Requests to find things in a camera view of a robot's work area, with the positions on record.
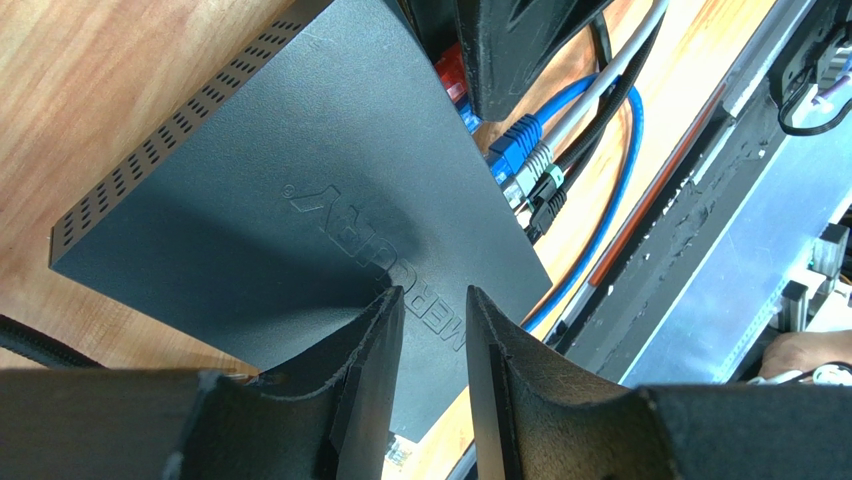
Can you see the aluminium frame rail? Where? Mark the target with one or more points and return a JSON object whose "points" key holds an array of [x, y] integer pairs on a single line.
{"points": [[745, 266]]}

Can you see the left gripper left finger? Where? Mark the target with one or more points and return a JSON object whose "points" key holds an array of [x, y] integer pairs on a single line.
{"points": [[324, 414]]}

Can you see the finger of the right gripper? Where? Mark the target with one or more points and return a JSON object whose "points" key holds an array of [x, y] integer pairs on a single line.
{"points": [[506, 45]]}

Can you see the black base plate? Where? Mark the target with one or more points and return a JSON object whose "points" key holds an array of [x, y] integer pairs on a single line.
{"points": [[685, 213]]}

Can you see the black network switch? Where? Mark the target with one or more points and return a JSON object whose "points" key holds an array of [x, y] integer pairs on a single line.
{"points": [[321, 165]]}

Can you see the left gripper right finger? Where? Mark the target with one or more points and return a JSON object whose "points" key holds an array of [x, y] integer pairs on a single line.
{"points": [[537, 415]]}

